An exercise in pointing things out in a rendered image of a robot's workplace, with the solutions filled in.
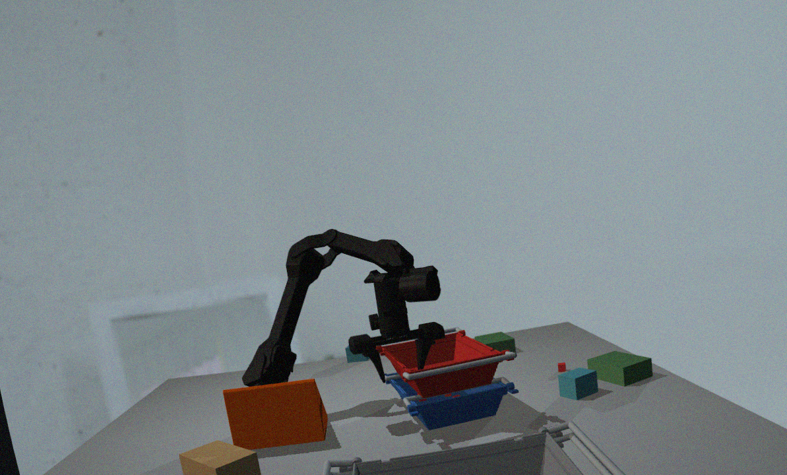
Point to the teal cube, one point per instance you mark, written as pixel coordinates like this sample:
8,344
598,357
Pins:
578,383
354,358

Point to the blue plastic tray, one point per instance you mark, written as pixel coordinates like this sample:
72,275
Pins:
440,411

